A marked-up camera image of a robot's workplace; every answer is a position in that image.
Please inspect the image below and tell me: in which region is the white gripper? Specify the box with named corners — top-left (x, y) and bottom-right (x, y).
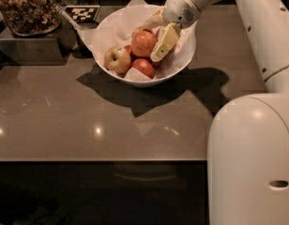
top-left (143, 0), bottom-right (201, 62)

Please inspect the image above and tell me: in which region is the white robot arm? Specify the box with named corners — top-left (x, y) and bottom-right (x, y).
top-left (145, 0), bottom-right (289, 225)

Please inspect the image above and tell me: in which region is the top red apple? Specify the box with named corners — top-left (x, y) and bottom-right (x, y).
top-left (131, 27), bottom-right (157, 57)

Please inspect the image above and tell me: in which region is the small red apple middle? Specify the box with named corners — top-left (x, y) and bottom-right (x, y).
top-left (148, 59), bottom-right (161, 69)

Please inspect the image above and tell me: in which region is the front red apple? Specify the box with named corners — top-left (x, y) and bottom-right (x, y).
top-left (132, 58), bottom-right (155, 79)

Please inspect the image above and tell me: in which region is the white bowl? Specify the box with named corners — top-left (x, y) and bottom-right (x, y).
top-left (91, 4), bottom-right (198, 89)

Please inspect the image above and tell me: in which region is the white paper bowl liner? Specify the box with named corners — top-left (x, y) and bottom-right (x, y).
top-left (77, 0), bottom-right (199, 83)

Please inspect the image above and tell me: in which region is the yellow-green apple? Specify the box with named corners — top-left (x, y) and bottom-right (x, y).
top-left (104, 46), bottom-right (131, 75)

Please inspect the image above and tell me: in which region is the black white fiducial marker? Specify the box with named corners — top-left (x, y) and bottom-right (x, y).
top-left (65, 5), bottom-right (99, 23)

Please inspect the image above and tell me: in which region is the dark metal stand box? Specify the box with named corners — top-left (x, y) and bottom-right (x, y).
top-left (0, 22), bottom-right (76, 66)

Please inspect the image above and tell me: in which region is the glass jar of granola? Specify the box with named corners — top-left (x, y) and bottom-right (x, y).
top-left (0, 0), bottom-right (61, 37)

